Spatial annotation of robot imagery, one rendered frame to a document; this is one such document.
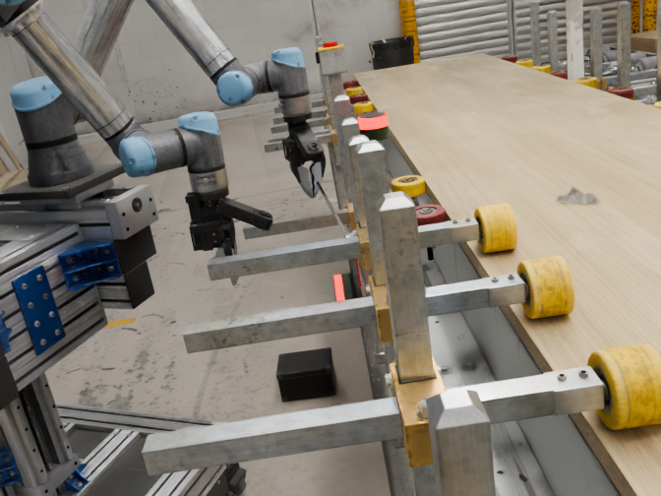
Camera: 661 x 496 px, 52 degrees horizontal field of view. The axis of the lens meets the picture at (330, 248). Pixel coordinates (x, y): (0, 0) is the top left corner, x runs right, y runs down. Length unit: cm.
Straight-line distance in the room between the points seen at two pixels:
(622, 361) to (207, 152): 88
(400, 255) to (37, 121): 117
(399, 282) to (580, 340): 33
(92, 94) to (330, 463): 134
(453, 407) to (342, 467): 174
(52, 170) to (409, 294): 115
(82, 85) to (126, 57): 782
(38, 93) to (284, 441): 115
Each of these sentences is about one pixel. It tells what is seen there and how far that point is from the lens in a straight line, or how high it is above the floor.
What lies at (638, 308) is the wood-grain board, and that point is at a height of 90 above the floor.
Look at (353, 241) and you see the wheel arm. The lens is 114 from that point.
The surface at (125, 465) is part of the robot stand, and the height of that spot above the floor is 21.
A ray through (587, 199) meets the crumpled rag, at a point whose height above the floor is 91.
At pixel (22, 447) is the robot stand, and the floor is 48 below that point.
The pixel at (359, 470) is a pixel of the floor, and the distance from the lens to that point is 216.
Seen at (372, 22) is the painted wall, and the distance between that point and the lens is 932.
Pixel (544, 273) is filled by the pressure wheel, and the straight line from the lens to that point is 93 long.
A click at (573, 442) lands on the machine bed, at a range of 96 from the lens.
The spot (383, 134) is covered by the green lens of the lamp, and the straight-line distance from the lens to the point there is 138.
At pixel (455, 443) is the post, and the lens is 45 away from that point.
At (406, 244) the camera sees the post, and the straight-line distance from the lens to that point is 65.
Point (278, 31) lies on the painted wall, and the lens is 915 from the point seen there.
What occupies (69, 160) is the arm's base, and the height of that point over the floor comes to 109.
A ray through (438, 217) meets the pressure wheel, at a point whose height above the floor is 90.
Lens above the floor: 136
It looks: 21 degrees down
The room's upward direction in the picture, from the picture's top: 9 degrees counter-clockwise
